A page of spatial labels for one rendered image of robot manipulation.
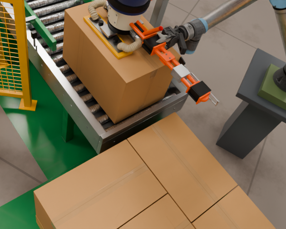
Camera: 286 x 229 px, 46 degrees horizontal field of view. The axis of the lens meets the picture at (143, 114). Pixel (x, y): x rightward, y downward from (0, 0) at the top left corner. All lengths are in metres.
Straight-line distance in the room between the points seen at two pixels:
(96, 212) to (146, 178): 0.34
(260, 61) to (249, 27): 1.60
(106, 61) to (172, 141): 0.65
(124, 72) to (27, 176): 1.09
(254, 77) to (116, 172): 1.12
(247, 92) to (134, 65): 0.80
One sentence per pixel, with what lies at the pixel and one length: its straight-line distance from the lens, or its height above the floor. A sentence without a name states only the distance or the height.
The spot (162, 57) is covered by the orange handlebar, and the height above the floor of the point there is 1.08.
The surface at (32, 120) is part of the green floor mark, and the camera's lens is 2.69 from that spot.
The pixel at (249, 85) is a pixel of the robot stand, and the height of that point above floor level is 0.75.
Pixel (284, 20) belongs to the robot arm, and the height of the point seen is 1.33.
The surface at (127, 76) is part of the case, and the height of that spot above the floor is 0.95.
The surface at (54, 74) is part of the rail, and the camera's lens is 2.19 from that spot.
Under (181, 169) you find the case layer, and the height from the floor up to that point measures 0.54.
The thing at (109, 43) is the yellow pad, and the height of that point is 0.97.
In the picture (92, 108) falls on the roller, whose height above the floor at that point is 0.55.
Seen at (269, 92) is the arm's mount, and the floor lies 0.81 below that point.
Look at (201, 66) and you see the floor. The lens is 3.37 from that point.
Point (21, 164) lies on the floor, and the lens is 2.53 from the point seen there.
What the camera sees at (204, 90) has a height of 1.10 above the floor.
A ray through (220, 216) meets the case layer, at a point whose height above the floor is 0.54.
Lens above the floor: 2.28
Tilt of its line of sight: 54 degrees down
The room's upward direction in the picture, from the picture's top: 22 degrees clockwise
